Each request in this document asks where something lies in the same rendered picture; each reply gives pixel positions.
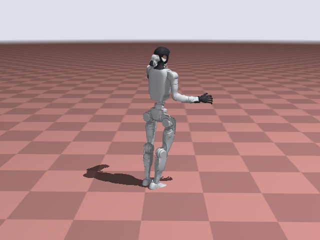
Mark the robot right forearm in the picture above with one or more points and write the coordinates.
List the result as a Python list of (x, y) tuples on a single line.
[(186, 99)]

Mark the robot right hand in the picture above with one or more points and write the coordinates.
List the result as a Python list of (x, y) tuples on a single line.
[(205, 98)]

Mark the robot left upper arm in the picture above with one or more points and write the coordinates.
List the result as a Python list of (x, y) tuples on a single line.
[(148, 67)]

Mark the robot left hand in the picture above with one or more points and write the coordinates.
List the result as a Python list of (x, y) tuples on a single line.
[(151, 64)]

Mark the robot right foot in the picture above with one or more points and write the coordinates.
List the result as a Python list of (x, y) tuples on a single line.
[(152, 185)]

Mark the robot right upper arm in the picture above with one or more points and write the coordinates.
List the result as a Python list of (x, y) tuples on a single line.
[(173, 77)]

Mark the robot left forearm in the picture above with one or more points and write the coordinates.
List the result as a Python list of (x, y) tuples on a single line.
[(155, 59)]

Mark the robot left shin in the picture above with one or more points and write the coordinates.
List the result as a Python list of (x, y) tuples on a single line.
[(147, 161)]

